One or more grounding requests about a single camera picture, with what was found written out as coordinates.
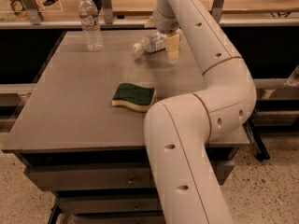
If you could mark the top drawer handle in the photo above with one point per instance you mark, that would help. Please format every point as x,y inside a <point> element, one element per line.
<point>131,181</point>

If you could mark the green yellow sponge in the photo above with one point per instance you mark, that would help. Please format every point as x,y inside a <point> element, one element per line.
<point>134,97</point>

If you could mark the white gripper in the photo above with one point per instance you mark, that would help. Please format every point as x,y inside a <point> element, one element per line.
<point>165,24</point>

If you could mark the small black object on shelf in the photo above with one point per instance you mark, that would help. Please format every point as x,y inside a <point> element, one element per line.
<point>49,2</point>

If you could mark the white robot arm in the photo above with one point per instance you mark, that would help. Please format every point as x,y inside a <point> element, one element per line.
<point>176,129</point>

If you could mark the colourful box on shelf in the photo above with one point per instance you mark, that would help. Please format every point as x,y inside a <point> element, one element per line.
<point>13,10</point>

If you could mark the clear plastic water bottle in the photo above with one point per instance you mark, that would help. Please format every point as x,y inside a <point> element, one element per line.
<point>89,18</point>

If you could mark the wooden shelf with metal posts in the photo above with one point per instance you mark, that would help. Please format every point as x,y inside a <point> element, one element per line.
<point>64,13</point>

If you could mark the blue label plastic bottle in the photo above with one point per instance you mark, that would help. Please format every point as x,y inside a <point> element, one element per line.
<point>152,43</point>

